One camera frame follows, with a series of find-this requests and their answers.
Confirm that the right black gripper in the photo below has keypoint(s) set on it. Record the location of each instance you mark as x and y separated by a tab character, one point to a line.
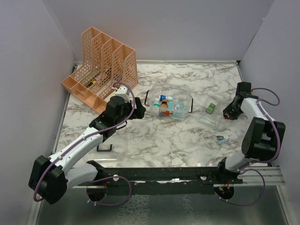
228	111

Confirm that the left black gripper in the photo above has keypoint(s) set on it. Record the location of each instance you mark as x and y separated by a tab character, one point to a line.
138	113

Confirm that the green small medicine box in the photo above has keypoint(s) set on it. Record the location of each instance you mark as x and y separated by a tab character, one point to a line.
211	108

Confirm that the brown bottle orange cap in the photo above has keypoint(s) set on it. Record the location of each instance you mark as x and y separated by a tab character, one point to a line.
164	104

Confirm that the blue labelled small bottle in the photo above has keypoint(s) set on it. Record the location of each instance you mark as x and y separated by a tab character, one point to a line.
167	98

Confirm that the clear teal sachet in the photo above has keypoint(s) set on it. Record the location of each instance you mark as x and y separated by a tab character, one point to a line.
207	121

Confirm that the clear plastic medicine box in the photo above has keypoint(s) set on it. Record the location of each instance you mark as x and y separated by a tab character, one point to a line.
181	93

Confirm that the clear teal blister packs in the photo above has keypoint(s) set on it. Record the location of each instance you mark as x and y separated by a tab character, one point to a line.
177	109

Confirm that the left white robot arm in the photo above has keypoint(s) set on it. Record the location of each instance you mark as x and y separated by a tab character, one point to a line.
52	176

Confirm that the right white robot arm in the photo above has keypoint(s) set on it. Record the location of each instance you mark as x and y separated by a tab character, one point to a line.
263	139

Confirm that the light blue clip item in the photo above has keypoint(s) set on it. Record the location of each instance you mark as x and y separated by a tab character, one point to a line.
222	139

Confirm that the peach plastic file organizer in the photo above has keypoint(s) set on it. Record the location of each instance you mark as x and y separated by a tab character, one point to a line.
105	61

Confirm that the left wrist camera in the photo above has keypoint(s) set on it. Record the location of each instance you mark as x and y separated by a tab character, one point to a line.
122	92

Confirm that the black box lid handle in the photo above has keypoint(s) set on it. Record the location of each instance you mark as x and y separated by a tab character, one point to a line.
105	148

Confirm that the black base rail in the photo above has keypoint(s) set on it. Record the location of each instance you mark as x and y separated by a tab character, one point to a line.
159	180

